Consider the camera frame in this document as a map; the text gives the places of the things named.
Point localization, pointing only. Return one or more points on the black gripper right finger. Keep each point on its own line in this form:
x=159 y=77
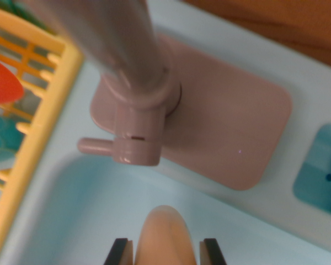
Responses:
x=212 y=254

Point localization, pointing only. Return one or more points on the grey toy faucet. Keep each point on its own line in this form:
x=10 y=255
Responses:
x=223 y=116

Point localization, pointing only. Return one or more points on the red toy plate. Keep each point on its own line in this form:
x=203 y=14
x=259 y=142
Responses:
x=2 y=82

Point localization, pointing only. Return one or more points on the cream toy detergent bottle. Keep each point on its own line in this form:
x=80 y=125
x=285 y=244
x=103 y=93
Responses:
x=165 y=234

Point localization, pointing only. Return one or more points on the light blue toy sink unit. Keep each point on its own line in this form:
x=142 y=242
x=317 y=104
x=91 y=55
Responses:
x=85 y=193

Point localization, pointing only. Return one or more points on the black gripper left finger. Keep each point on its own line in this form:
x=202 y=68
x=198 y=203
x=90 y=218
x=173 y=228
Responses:
x=121 y=254

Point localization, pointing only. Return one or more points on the small teal toy cup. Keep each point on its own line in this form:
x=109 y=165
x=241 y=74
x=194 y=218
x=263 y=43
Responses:
x=2 y=135

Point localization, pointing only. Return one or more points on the yellow plastic dish rack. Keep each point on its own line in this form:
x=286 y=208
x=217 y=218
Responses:
x=44 y=116

